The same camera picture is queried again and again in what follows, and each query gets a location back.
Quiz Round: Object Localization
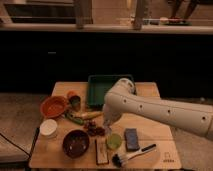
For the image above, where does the purple bowl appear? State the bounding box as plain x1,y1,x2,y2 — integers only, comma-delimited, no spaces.
62,130,90,158

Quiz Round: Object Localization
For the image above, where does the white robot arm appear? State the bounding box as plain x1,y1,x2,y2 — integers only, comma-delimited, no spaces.
102,78,213,141

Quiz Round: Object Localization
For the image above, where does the orange bowl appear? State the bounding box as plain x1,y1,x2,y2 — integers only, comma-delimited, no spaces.
40,96,68,118

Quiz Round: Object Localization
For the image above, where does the dark red grape bunch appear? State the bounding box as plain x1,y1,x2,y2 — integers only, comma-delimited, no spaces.
84,121,105,136

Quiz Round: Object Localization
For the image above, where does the lime green cup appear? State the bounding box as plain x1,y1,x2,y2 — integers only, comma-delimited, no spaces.
106,134,122,150

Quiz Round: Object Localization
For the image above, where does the blue sponge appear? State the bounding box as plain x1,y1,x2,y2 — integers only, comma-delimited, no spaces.
124,128,140,152

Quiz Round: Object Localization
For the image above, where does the wooden block brush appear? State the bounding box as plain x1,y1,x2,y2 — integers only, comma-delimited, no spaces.
95,138,109,165

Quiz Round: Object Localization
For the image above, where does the green chili pepper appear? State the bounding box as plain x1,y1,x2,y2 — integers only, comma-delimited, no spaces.
65,114,84,125

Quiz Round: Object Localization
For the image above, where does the green plastic tray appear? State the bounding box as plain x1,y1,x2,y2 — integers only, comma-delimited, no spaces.
86,74,134,108

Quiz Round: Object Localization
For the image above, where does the small orange green cup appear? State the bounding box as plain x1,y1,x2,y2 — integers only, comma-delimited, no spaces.
67,91,81,112

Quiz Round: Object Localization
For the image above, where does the white round container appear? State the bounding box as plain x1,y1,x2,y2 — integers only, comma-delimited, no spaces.
39,119,58,138

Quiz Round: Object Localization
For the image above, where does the black cable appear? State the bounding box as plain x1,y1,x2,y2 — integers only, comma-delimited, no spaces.
0,132,32,158

